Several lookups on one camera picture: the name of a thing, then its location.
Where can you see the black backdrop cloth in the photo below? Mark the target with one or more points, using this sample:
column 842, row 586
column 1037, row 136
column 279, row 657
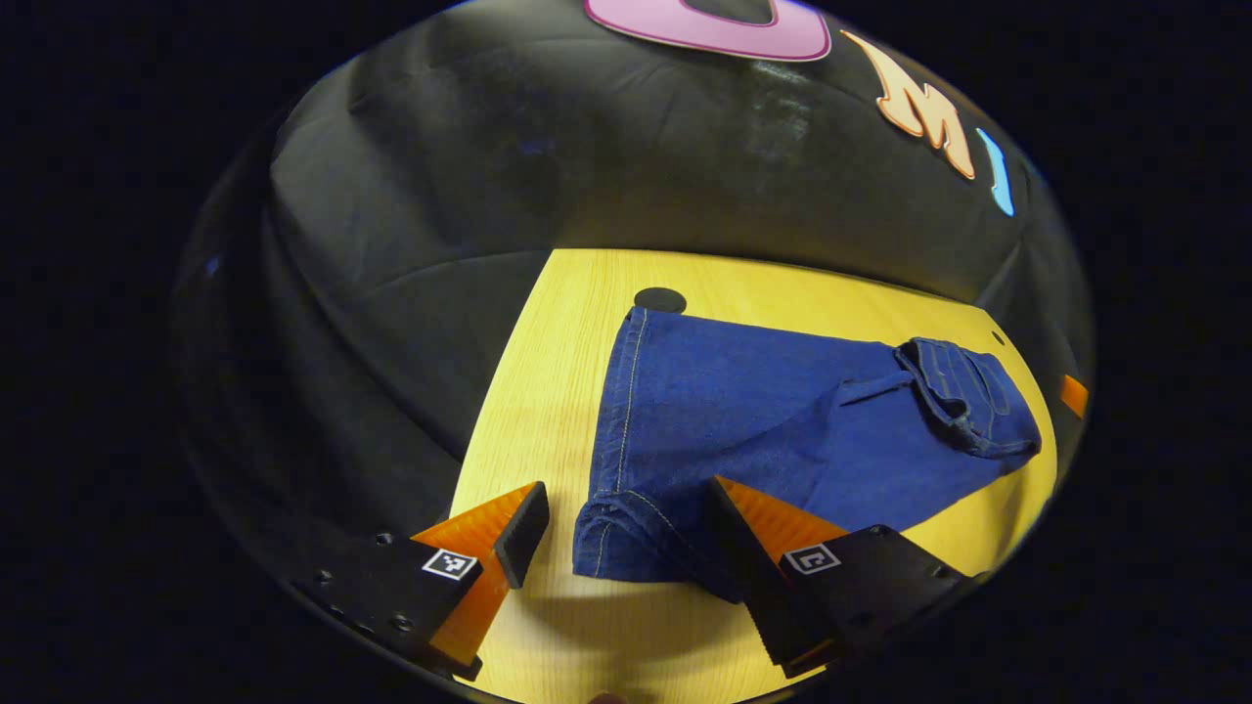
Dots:
column 587, row 147

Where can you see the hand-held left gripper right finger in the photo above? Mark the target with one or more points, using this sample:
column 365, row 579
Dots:
column 758, row 596

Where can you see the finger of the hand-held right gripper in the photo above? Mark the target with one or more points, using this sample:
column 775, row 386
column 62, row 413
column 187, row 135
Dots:
column 1074, row 394

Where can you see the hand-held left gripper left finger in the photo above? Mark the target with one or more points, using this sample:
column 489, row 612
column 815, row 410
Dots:
column 523, row 536

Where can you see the blue jeans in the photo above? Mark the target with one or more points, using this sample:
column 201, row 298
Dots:
column 763, row 411

